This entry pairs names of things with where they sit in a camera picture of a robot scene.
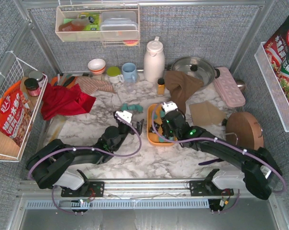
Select orange plastic storage basket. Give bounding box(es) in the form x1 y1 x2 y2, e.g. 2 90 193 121
146 103 174 147

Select brown cork mat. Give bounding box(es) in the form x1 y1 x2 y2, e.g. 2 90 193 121
189 101 226 127

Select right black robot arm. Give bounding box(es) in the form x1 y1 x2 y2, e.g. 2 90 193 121
161 110 282 200

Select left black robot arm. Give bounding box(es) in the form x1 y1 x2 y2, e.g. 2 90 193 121
26 111 144 190

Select brown towel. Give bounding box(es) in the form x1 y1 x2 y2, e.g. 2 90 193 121
164 70 204 114

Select orange spice bottle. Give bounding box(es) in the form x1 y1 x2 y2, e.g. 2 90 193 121
157 78 165 95

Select green lidded white cup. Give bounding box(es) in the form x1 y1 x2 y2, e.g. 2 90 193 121
106 66 124 84

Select striped beige cloth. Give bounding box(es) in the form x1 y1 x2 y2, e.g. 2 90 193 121
76 76 116 95

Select blue mug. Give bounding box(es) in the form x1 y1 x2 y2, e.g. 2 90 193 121
122 62 138 83

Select steel pot with lid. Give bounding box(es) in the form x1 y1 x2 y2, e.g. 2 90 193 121
171 57 220 90

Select white orange striped bowl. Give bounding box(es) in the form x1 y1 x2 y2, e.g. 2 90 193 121
88 58 106 75

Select pink egg tray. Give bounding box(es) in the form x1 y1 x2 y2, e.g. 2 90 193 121
213 67 245 108

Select white thermos jug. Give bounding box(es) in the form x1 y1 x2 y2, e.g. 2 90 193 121
144 36 165 83

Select red cloth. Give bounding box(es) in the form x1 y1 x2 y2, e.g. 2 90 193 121
41 84 96 121

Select round wooden board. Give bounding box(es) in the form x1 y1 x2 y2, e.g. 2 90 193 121
225 112 264 150

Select dark lidded jar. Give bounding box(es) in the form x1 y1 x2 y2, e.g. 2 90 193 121
24 78 41 97

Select silver lidded jar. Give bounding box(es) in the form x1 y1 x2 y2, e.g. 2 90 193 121
29 70 44 88

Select clear plastic food containers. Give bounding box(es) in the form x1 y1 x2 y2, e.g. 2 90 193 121
100 11 138 41

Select green drink bottle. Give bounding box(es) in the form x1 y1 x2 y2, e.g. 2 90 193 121
78 12 101 31

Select red seasoning bag left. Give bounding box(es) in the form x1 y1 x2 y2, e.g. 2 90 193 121
0 81 32 147

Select red seasoning bags right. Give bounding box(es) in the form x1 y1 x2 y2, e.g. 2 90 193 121
264 15 289 103

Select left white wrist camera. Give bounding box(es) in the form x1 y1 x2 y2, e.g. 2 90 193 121
115 110 133 124

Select purple spatula handle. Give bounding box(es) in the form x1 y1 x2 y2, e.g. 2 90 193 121
198 159 218 166

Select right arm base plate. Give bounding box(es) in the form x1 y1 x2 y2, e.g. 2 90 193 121
187 180 234 196

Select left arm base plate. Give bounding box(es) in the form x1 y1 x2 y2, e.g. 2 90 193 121
61 181 105 197

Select cream wall storage rack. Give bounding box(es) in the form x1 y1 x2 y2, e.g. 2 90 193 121
55 3 140 46

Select white wire basket left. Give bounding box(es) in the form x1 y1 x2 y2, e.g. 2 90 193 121
0 51 48 162

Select white wire basket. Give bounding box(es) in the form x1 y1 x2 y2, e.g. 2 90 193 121
0 51 48 162
254 42 289 132

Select white wire basket right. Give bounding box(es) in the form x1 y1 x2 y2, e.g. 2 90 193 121
254 42 289 132

